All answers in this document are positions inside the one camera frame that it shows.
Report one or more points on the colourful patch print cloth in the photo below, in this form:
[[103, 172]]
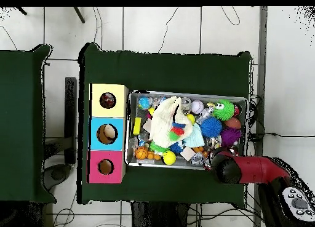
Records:
[[107, 100]]

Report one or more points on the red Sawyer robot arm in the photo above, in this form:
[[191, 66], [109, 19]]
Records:
[[256, 169]]

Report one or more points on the shallow mesh bin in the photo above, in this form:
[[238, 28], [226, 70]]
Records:
[[144, 117]]

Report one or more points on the wooden box with three holes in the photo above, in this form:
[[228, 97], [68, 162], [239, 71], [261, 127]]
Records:
[[118, 109]]

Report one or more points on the cream knitted cloth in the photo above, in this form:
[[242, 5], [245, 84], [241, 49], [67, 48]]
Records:
[[165, 116]]

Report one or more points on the yellow foam block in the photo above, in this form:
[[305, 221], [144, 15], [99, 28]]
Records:
[[137, 126]]

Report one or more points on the multicolour spiky caterpillar toy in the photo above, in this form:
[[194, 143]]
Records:
[[176, 131]]

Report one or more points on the blue globe ball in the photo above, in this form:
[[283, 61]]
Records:
[[145, 102]]

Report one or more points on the orange basketball toy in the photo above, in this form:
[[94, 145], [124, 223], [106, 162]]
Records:
[[141, 153]]

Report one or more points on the yellow smiley ball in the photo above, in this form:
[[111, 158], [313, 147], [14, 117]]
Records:
[[169, 158]]

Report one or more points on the dark green tablecloth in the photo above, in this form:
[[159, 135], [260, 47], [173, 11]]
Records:
[[19, 175], [172, 72]]

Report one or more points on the large blue spiky ball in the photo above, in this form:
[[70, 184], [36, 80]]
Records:
[[211, 127]]

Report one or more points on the large green spiky ball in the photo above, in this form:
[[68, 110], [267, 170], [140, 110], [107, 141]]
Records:
[[225, 111]]

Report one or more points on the purple spiky ball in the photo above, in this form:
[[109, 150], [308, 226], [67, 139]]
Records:
[[230, 136]]

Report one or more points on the black tripod leg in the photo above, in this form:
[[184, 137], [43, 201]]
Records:
[[22, 11], [79, 15]]

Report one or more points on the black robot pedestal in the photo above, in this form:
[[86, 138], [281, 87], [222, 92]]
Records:
[[160, 217]]

